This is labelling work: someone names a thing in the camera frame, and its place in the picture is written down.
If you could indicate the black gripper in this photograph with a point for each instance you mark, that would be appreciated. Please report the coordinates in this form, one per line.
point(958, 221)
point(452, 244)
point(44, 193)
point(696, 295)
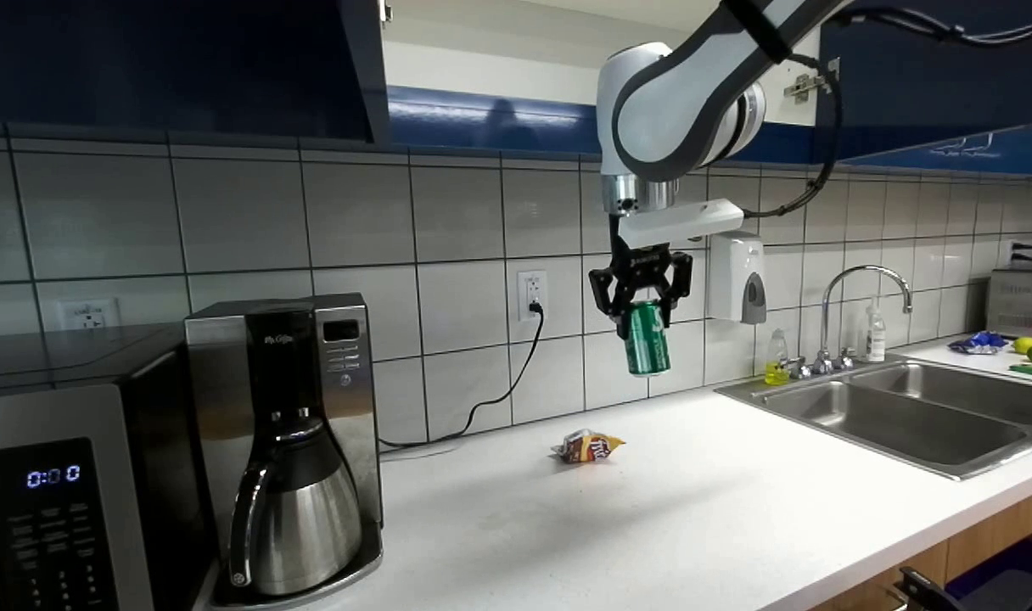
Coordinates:
point(641, 265)

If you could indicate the green soda can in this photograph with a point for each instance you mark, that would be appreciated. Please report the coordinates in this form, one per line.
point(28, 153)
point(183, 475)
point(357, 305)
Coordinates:
point(650, 346)

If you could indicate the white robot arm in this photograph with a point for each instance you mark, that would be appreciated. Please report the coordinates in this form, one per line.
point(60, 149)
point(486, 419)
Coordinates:
point(674, 112)

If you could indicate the blue cupboard door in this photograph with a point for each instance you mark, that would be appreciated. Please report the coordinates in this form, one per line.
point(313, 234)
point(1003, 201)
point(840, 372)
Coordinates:
point(164, 68)
point(946, 81)

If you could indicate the yellow dish soap bottle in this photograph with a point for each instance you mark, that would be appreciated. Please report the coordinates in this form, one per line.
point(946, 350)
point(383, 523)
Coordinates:
point(775, 367)

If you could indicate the crumpled snack packet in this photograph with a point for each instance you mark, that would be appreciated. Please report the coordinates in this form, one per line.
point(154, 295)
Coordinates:
point(589, 445)

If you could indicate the chrome faucet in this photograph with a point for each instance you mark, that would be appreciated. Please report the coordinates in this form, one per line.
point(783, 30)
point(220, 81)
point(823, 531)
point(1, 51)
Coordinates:
point(868, 278)

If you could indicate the small clear bottle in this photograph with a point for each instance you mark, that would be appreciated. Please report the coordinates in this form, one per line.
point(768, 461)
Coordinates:
point(877, 342)

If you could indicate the stainless steel sink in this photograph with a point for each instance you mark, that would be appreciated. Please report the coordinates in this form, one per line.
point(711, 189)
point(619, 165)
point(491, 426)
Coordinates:
point(909, 419)

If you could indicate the black coffee maker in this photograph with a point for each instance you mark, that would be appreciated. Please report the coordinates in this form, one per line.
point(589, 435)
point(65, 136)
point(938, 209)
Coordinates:
point(313, 360)

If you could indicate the blue dish item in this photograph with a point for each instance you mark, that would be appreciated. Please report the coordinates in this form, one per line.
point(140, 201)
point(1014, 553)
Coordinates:
point(980, 346)

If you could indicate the silver toaster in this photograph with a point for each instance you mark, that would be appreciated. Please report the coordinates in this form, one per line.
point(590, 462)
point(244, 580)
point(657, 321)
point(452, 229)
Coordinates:
point(1020, 290)

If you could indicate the yellow lemon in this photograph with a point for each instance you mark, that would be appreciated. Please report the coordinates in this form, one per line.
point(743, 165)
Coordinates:
point(1027, 346)

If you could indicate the steel coffee carafe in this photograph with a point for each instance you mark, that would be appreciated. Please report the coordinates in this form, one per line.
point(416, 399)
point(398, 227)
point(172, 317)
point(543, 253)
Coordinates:
point(306, 521)

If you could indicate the wooden base cabinet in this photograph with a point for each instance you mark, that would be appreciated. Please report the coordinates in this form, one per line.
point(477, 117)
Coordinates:
point(992, 538)

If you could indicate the stainless steel microwave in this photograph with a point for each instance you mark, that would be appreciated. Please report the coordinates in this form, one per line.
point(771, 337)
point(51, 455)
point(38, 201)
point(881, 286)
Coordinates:
point(62, 488)

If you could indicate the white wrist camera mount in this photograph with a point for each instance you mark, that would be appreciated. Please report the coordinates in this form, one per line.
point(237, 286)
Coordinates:
point(679, 221)

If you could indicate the white wall soap dispenser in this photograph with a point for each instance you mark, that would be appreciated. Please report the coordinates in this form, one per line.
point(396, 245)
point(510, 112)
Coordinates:
point(737, 278)

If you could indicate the white wall outlet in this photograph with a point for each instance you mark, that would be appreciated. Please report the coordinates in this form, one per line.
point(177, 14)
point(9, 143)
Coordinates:
point(90, 313)
point(530, 290)

